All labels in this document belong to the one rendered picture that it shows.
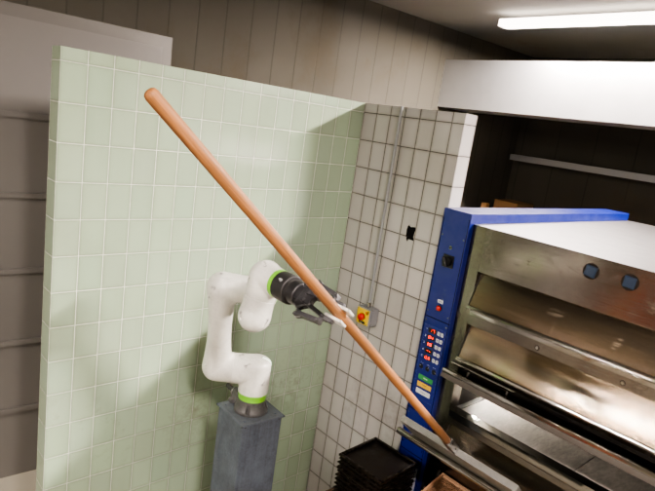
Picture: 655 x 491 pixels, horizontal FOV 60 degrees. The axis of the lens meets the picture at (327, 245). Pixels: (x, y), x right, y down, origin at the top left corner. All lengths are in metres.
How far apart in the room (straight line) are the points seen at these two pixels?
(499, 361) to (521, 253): 0.51
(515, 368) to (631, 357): 0.50
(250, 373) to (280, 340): 0.79
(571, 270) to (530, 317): 0.28
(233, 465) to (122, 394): 0.62
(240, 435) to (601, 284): 1.59
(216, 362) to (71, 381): 0.64
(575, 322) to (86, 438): 2.18
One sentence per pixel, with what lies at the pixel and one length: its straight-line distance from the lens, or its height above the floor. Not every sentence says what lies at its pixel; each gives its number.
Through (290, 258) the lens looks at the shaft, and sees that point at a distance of 1.38.
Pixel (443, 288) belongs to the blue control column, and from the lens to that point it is 2.82.
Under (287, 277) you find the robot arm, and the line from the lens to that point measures 1.71.
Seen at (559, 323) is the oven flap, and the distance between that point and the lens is 2.58.
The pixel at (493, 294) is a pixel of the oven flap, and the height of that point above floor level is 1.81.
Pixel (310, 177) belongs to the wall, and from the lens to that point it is 3.03.
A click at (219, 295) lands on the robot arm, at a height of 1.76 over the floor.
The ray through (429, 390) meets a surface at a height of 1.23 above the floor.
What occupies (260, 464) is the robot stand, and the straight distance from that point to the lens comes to 2.66.
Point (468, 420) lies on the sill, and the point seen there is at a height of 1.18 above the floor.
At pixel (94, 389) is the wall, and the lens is 2.76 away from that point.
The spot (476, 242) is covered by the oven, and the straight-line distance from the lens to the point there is 2.74.
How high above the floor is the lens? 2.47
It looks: 12 degrees down
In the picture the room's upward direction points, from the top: 8 degrees clockwise
